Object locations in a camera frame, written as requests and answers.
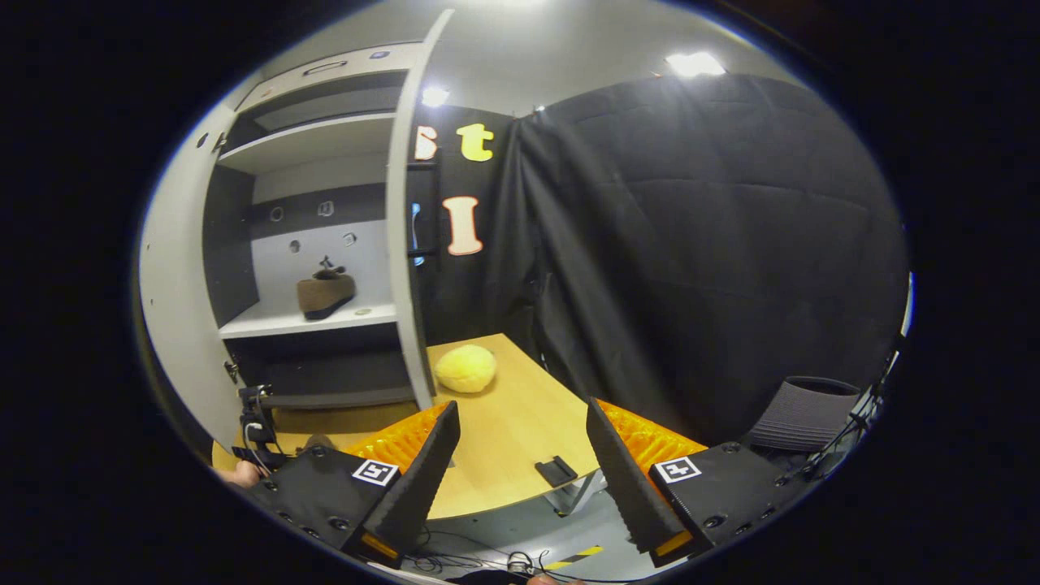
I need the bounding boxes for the yellow plush ball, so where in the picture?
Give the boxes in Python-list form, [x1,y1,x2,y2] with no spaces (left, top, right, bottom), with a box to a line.
[435,344,497,395]

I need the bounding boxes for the yellow black floor tape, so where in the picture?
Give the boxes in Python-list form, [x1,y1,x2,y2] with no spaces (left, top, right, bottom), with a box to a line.
[543,545,605,571]

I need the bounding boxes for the metal table leg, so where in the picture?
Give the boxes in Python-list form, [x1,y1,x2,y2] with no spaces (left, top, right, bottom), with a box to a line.
[552,471,606,517]

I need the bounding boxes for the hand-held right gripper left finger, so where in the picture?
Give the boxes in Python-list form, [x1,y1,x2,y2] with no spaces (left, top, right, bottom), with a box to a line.
[248,401,462,566]

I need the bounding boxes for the black tripod stand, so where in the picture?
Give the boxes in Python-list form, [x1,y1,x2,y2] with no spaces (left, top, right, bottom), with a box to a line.
[812,333,903,480]

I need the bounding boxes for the black backdrop cloth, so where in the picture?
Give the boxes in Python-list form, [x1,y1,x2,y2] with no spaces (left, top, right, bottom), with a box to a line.
[406,73,911,448]

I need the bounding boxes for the dark ribbed chair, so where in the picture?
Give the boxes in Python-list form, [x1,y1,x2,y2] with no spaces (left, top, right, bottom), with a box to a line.
[747,375,860,454]

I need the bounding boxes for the white grey shoe cabinet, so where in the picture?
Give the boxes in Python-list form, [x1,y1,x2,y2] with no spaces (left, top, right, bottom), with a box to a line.
[203,41,423,411]

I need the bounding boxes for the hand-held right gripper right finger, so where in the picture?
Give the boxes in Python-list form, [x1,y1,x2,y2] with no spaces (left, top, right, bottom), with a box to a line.
[585,396,813,568]

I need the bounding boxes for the small black clip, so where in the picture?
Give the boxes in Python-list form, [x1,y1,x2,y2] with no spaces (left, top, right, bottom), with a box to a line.
[535,456,579,488]

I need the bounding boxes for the black floor cables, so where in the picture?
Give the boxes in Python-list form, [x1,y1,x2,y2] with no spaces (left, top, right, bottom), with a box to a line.
[406,528,570,582]

